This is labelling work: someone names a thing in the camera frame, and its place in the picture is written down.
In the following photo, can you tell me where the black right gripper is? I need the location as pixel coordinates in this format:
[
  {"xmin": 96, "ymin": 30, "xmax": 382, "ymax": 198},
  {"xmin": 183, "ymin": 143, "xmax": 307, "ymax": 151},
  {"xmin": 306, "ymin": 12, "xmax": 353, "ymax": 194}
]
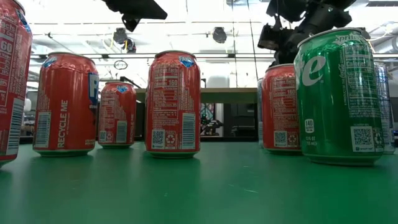
[{"xmin": 257, "ymin": 0, "xmax": 312, "ymax": 67}]

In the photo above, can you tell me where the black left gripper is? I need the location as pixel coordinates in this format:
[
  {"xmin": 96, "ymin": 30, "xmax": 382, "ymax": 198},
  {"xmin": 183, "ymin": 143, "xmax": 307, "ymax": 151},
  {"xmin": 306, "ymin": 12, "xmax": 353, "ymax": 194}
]
[{"xmin": 101, "ymin": 0, "xmax": 168, "ymax": 32}]

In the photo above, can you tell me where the red Fanta can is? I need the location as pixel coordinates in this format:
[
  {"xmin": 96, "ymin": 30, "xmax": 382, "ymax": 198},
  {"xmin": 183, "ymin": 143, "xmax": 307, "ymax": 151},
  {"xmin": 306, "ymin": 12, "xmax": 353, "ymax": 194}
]
[
  {"xmin": 32, "ymin": 52, "xmax": 100, "ymax": 157},
  {"xmin": 98, "ymin": 80, "xmax": 137, "ymax": 149},
  {"xmin": 262, "ymin": 63, "xmax": 302, "ymax": 156},
  {"xmin": 145, "ymin": 49, "xmax": 202, "ymax": 159},
  {"xmin": 0, "ymin": 0, "xmax": 34, "ymax": 169}
]

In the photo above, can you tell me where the silver blue Red Bull can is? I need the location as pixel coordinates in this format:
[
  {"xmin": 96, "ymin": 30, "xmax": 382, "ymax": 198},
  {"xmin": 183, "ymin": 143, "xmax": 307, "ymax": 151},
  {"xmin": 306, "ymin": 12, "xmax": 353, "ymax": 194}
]
[
  {"xmin": 374, "ymin": 61, "xmax": 396, "ymax": 156},
  {"xmin": 256, "ymin": 77, "xmax": 265, "ymax": 149}
]

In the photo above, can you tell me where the green Sprite can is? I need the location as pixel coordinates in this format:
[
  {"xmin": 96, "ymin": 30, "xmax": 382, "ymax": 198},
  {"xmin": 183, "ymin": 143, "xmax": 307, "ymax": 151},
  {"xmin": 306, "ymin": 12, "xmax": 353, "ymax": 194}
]
[{"xmin": 293, "ymin": 27, "xmax": 386, "ymax": 166}]

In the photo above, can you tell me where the wooden shelf with black legs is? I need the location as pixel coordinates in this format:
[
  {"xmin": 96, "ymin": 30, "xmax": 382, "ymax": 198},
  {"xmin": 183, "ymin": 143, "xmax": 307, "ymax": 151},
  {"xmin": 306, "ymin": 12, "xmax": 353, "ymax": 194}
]
[{"xmin": 119, "ymin": 76, "xmax": 259, "ymax": 105}]

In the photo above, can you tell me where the black ceiling fixture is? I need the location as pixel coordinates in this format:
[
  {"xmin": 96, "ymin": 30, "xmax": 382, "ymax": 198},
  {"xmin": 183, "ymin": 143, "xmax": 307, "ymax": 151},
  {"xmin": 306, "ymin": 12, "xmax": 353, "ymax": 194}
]
[
  {"xmin": 212, "ymin": 26, "xmax": 228, "ymax": 44},
  {"xmin": 357, "ymin": 27, "xmax": 371, "ymax": 40},
  {"xmin": 112, "ymin": 27, "xmax": 129, "ymax": 44},
  {"xmin": 123, "ymin": 37, "xmax": 137, "ymax": 54}
]

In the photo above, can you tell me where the colourful printed panel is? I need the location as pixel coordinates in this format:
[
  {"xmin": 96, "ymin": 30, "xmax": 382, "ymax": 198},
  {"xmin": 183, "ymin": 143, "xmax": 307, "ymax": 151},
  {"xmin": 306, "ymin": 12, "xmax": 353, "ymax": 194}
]
[{"xmin": 200, "ymin": 103, "xmax": 224, "ymax": 136}]

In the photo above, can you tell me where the green table mat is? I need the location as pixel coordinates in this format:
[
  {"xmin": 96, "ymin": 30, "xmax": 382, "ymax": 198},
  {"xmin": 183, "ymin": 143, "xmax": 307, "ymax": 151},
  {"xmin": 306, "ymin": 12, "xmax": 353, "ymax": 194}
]
[{"xmin": 0, "ymin": 141, "xmax": 398, "ymax": 224}]

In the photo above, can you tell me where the black cable loop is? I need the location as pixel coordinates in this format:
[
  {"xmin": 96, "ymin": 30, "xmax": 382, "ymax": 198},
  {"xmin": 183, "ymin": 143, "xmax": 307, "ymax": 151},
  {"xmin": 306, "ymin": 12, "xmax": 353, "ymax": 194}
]
[{"xmin": 113, "ymin": 59, "xmax": 129, "ymax": 71}]

